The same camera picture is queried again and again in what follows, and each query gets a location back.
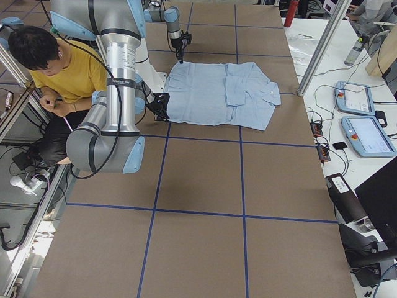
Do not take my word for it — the aluminium frame post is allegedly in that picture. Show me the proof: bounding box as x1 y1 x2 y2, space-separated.
297 1 350 97

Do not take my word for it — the light blue button-up shirt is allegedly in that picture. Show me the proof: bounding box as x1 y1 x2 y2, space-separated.
165 62 281 131

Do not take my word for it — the clear plastic bag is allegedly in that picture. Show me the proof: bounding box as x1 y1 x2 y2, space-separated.
287 34 319 66

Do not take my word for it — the person in yellow shirt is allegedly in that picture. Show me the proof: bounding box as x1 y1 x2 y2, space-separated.
8 26 107 166

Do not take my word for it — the blue teach pendant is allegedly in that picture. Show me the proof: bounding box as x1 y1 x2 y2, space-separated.
341 116 396 158
335 81 375 115

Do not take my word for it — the lower blue teach pendant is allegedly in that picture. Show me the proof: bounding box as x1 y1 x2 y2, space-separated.
341 116 396 158

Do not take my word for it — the clear water bottle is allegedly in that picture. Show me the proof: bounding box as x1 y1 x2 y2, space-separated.
344 35 369 66

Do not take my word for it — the black monitor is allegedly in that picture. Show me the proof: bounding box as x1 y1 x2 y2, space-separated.
355 158 396 248

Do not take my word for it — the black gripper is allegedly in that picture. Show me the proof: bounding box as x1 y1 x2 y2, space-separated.
146 93 170 120
169 30 192 64

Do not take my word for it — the upper blue teach pendant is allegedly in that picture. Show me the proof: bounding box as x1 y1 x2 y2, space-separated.
335 81 375 115

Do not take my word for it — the red bottle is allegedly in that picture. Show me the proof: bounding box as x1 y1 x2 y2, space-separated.
283 0 300 27

